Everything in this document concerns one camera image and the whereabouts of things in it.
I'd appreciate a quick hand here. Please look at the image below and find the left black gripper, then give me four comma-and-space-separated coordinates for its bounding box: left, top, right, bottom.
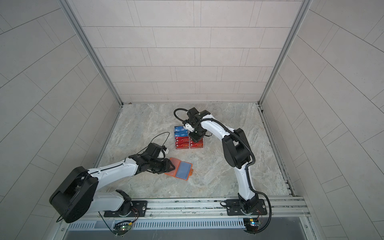
148, 158, 178, 174

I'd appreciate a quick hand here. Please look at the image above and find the orange leather card holder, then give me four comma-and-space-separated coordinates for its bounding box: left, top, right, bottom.
165, 158, 194, 181

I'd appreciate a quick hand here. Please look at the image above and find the clear acrylic card display stand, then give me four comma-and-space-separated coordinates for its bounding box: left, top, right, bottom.
174, 126, 204, 150

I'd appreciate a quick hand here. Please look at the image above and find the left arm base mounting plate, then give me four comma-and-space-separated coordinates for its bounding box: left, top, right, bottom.
103, 201, 148, 218

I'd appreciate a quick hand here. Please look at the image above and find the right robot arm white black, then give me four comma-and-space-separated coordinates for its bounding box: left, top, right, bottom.
183, 108, 259, 214

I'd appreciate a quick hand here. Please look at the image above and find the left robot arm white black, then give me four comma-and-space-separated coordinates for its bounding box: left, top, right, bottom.
49, 143, 175, 223

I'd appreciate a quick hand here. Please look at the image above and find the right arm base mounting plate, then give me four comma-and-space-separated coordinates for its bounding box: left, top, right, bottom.
220, 199, 268, 216

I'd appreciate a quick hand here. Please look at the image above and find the blue VIP card back left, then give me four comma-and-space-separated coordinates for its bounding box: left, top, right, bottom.
174, 126, 188, 132

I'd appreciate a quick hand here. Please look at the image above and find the blue vip card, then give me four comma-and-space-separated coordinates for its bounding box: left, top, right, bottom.
175, 131, 189, 138
174, 126, 188, 132

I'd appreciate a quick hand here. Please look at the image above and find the left green circuit board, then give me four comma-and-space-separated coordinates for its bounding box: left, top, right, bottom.
113, 221, 133, 236

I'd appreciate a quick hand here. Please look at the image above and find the green circuit board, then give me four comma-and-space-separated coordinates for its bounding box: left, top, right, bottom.
243, 218, 260, 234
113, 221, 133, 236

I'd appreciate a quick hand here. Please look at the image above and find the right green circuit board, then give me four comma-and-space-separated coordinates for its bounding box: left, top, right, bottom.
243, 218, 260, 234

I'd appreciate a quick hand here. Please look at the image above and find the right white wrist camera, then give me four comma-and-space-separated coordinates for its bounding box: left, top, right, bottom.
184, 123, 195, 132

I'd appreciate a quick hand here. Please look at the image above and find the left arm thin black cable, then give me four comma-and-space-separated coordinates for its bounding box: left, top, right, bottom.
55, 131, 171, 223

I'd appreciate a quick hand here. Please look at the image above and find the black corrugated cable conduit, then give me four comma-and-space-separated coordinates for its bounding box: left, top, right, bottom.
173, 107, 273, 234

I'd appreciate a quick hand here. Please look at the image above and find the aluminium mounting rail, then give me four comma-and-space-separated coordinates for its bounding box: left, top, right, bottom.
82, 196, 310, 220

